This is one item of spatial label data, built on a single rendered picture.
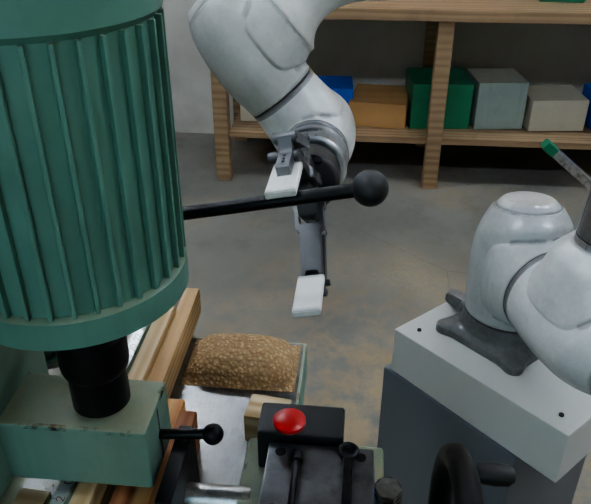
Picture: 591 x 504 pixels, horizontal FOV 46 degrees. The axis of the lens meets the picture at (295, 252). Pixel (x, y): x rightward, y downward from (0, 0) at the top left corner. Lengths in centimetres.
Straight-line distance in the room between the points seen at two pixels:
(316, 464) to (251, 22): 54
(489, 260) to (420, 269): 163
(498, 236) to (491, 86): 237
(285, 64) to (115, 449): 51
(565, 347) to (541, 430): 20
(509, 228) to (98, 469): 74
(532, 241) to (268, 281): 166
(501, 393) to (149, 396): 68
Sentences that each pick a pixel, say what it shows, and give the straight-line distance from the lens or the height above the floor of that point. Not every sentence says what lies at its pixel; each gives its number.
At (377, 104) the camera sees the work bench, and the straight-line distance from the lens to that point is 344.
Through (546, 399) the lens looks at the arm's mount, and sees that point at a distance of 120.
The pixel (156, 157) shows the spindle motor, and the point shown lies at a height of 129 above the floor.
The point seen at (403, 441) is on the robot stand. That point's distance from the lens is 143.
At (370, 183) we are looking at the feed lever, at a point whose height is 121.
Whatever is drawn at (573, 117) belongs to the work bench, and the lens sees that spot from 364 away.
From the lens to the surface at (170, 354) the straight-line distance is 86.
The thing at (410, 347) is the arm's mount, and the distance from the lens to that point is 129.
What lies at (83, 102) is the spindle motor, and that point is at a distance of 44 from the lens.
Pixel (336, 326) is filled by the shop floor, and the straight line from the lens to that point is 245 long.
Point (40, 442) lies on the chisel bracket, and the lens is 67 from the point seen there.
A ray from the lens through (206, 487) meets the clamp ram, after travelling 68.
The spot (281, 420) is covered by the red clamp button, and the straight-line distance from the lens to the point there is 64.
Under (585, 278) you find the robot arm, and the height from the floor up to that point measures 97.
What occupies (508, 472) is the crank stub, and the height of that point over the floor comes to 89.
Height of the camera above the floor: 147
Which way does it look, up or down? 31 degrees down
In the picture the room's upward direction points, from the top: straight up
